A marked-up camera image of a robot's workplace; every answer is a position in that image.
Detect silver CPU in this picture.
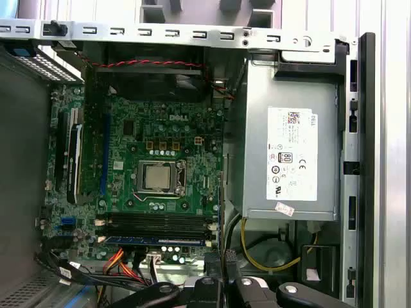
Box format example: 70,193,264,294
143,163,171,191

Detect orange red yellow wire bundle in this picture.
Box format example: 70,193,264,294
102,248,146,285

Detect blue expansion slot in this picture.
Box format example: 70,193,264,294
100,112,112,197

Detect black expansion slot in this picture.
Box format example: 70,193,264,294
54,110,70,194

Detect black case fan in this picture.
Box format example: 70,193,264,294
92,44,213,104

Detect black PC case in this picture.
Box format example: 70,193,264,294
0,19,377,308

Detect black cable bundle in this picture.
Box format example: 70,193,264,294
33,250,152,293

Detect blue card retention latch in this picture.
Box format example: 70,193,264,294
8,47,37,59

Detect thin grey wire bundle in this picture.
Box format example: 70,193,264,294
146,252,162,284

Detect green motherboard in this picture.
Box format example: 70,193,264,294
41,85,226,264

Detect black RAM slot white clips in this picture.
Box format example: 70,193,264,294
95,218,219,229

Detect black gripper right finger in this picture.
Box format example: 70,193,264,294
225,249,354,308

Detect grey power supply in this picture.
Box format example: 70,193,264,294
224,57,342,223

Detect CPU socket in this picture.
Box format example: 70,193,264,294
136,159,188,197

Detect yellow power supply wires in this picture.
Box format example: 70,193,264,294
240,218,319,274

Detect red black twisted wire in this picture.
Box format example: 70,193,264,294
76,53,236,101

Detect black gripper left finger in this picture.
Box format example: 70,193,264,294
109,252,223,308

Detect black plastic case clip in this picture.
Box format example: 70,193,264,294
42,19,69,38

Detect perforated metal drive cage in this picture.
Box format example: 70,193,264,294
0,268,70,308

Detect locking lever wire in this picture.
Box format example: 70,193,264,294
132,188,181,202

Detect blue disk carrier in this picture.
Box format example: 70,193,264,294
69,284,100,308

